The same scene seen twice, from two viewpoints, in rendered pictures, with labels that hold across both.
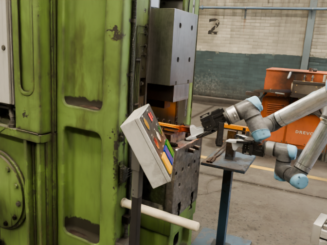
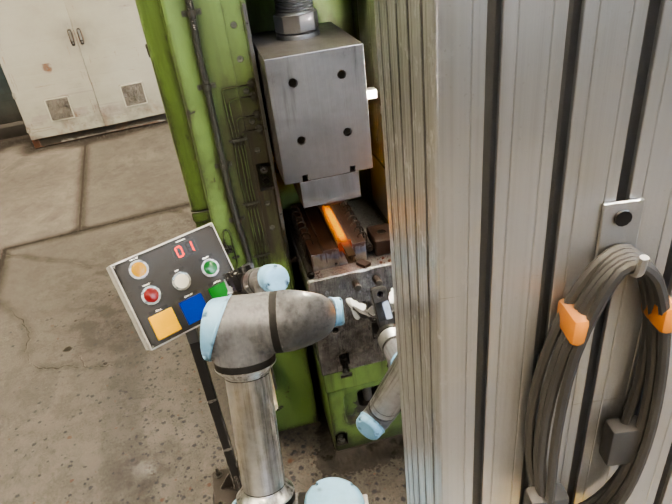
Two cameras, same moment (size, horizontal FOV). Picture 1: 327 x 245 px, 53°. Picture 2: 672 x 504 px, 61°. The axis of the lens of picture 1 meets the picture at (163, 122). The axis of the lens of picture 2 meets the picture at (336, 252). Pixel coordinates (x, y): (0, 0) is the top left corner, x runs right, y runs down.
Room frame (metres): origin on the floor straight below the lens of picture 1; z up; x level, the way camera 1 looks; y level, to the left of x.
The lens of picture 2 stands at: (0.84, -1.45, 2.04)
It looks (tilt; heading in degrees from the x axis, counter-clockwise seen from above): 32 degrees down; 52
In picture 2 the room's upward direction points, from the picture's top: 7 degrees counter-clockwise
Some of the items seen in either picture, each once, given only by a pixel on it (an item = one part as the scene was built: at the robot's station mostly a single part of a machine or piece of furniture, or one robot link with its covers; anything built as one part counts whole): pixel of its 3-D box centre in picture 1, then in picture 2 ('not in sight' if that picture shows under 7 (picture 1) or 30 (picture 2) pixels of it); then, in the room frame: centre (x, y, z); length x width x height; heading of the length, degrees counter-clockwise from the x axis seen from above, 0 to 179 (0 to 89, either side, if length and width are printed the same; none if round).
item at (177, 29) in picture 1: (156, 47); (321, 97); (2.05, 0.07, 1.46); 0.42 x 0.39 x 0.40; 62
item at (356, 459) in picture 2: not in sight; (363, 444); (1.89, -0.13, 0.01); 0.58 x 0.39 x 0.01; 152
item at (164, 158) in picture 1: (166, 163); (164, 323); (1.27, -0.02, 1.01); 0.07 x 0.05 x 0.07; 177
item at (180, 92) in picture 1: (150, 88); (317, 166); (2.01, 0.09, 1.22); 0.42 x 0.20 x 0.10; 62
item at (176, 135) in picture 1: (148, 129); (326, 228); (2.01, 0.09, 0.96); 0.42 x 0.20 x 0.09; 62
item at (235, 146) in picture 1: (234, 145); (355, 310); (1.72, -0.39, 0.98); 0.09 x 0.03 x 0.06; 98
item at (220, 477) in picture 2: not in sight; (235, 479); (1.38, 0.10, 0.05); 0.22 x 0.22 x 0.09; 62
